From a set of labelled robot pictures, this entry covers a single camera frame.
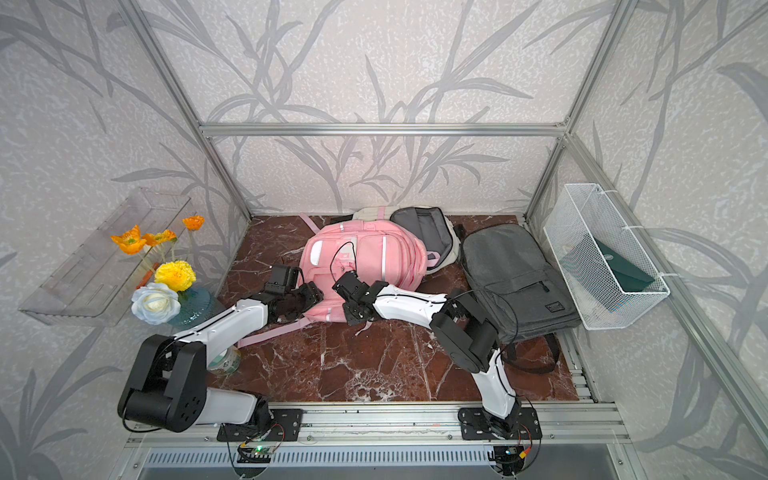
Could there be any pink backpack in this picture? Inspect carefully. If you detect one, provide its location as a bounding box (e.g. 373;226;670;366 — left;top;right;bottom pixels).
237;214;440;348

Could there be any aluminium mounting rail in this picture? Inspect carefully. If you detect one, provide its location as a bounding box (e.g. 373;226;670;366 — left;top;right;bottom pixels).
122;401;631;448

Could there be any green book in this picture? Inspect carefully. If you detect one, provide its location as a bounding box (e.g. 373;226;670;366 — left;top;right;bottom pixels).
561;235;655;311

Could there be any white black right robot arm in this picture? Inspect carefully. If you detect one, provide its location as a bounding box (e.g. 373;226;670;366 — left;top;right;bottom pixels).
333;271;520;423

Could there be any controller circuit board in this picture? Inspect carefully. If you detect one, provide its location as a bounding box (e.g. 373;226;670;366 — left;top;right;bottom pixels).
489;445;530;477
236;442;282;465

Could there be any right controller circuit board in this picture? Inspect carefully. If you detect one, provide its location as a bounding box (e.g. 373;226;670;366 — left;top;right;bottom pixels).
489;445;530;477

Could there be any small orange artificial flower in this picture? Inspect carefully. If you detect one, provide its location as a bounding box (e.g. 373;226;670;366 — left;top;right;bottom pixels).
182;215;205;231

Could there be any white wire mesh basket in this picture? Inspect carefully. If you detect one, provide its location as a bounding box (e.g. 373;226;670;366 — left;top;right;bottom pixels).
544;183;670;331

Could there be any orange artificial poppy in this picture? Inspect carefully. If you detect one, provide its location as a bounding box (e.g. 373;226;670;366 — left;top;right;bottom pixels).
110;225;147;255

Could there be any clear plastic shelf tray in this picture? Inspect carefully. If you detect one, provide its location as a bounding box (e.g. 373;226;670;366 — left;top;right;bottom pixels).
19;188;195;327

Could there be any left controller circuit board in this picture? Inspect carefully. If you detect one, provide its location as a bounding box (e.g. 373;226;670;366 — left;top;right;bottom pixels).
236;442;282;465

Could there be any yellow artificial flower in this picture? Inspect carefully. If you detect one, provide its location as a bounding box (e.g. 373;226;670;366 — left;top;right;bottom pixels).
154;260;197;292

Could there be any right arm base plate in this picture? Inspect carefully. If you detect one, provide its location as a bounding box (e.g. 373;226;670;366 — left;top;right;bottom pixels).
458;404;542;441

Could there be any white artificial rose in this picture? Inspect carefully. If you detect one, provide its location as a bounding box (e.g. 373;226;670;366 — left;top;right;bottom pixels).
131;283;181;325

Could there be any green labelled tin can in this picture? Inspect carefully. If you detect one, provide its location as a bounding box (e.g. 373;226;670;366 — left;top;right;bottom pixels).
207;345;242;376

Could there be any teal glass vase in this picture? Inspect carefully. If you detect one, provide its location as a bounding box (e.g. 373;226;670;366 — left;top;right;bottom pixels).
168;286;217;328

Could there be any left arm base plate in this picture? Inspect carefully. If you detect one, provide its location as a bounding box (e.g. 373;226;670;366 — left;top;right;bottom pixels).
216;408;304;443

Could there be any grey fabric backpack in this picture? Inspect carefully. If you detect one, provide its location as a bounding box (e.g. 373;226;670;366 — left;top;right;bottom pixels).
461;223;580;375

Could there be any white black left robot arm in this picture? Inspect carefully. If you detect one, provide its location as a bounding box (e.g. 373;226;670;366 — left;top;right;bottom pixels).
117;266;324;435

